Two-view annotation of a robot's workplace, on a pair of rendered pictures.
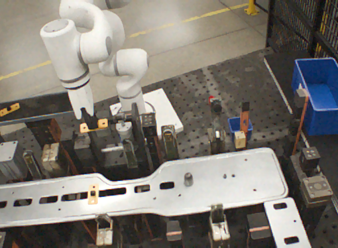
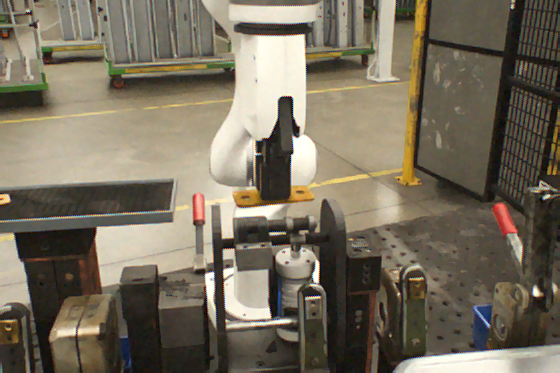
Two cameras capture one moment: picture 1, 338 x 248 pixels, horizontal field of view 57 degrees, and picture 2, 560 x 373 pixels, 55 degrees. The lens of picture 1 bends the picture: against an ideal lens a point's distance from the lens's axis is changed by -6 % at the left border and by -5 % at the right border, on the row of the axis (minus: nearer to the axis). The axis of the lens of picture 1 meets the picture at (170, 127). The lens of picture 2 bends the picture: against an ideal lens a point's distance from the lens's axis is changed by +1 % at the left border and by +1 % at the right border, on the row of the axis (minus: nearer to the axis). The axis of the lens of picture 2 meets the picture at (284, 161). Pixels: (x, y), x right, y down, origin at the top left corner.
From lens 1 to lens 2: 0.56 m
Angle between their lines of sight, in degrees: 27
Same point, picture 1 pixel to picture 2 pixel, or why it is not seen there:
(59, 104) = (126, 201)
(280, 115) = not seen: outside the picture
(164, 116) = not seen: hidden behind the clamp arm
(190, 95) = not seen: hidden behind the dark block
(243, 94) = (475, 273)
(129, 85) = (269, 209)
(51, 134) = (80, 285)
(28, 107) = (36, 202)
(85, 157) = (183, 340)
